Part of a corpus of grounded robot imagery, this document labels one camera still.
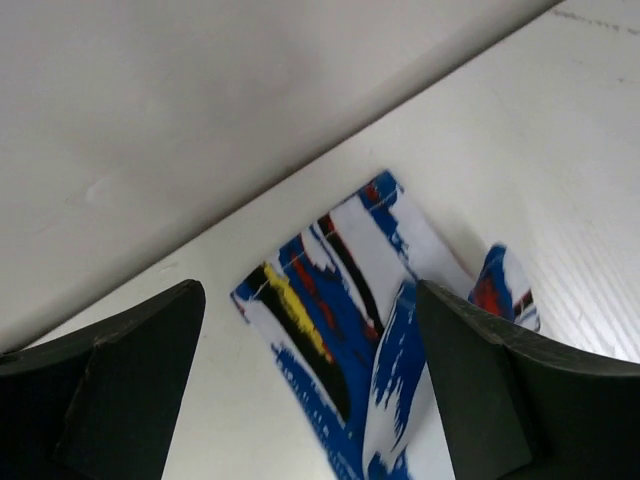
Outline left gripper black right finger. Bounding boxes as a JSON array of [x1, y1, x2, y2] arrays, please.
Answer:
[[417, 281, 639, 479]]

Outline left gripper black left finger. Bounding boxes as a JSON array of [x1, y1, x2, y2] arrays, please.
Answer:
[[1, 280, 205, 479]]

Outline blue white red patterned trousers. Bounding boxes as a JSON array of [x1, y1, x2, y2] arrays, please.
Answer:
[[231, 171, 540, 479]]

